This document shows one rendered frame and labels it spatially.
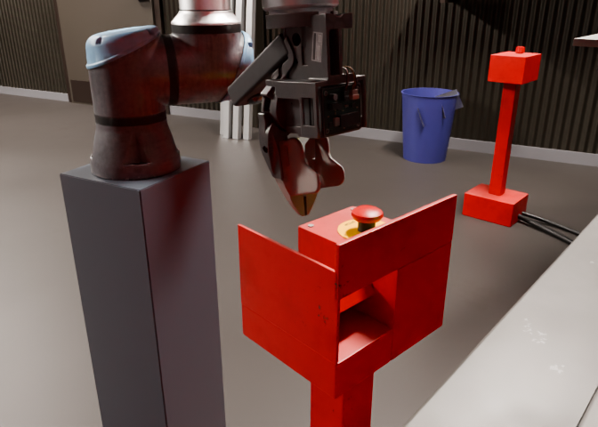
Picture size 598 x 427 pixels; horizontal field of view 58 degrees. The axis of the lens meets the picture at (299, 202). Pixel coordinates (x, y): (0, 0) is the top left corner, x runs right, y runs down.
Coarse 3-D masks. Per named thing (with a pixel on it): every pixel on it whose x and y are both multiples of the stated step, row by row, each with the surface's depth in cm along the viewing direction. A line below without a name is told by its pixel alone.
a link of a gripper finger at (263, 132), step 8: (264, 112) 55; (264, 120) 54; (264, 128) 54; (272, 128) 54; (264, 136) 55; (272, 136) 55; (280, 136) 55; (264, 144) 55; (272, 144) 55; (264, 152) 55; (272, 152) 55; (272, 160) 56; (280, 160) 56; (272, 168) 57; (280, 168) 56; (272, 176) 57; (280, 176) 56
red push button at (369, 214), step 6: (354, 210) 66; (360, 210) 66; (366, 210) 66; (372, 210) 66; (378, 210) 66; (354, 216) 65; (360, 216) 65; (366, 216) 65; (372, 216) 65; (378, 216) 65; (360, 222) 66; (366, 222) 65; (372, 222) 65; (360, 228) 66; (366, 228) 66; (372, 228) 66
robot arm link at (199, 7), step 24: (192, 0) 85; (216, 0) 86; (192, 24) 85; (216, 24) 85; (240, 24) 90; (192, 48) 86; (216, 48) 87; (240, 48) 89; (192, 72) 86; (216, 72) 88; (240, 72) 89; (192, 96) 89; (216, 96) 91
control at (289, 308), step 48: (240, 240) 62; (336, 240) 65; (384, 240) 55; (432, 240) 61; (240, 288) 65; (288, 288) 57; (336, 288) 51; (384, 288) 60; (432, 288) 64; (288, 336) 60; (336, 336) 53; (384, 336) 60; (336, 384) 56
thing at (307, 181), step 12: (288, 144) 56; (300, 144) 55; (288, 156) 56; (300, 156) 55; (288, 168) 56; (300, 168) 55; (276, 180) 57; (288, 180) 57; (300, 180) 56; (312, 180) 54; (288, 192) 57; (300, 192) 57; (312, 192) 55; (300, 204) 59
